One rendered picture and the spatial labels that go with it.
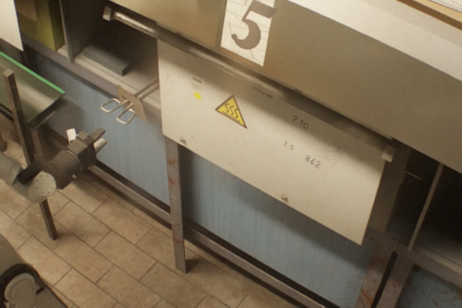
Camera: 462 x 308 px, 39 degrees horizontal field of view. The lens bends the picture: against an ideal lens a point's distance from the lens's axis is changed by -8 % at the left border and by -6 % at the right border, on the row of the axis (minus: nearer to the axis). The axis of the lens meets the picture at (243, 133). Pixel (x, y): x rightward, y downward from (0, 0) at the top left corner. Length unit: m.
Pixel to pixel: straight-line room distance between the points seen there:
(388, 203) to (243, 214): 0.66
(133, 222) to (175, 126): 1.10
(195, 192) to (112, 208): 0.66
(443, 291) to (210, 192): 0.84
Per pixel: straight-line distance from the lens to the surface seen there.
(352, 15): 1.04
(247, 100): 1.54
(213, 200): 2.27
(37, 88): 2.44
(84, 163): 1.92
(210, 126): 1.68
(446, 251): 1.79
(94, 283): 2.68
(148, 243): 2.77
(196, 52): 1.38
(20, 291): 1.99
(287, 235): 2.14
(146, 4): 1.28
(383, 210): 1.72
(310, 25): 1.08
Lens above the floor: 2.26
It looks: 46 degrees down
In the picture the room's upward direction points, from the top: 3 degrees clockwise
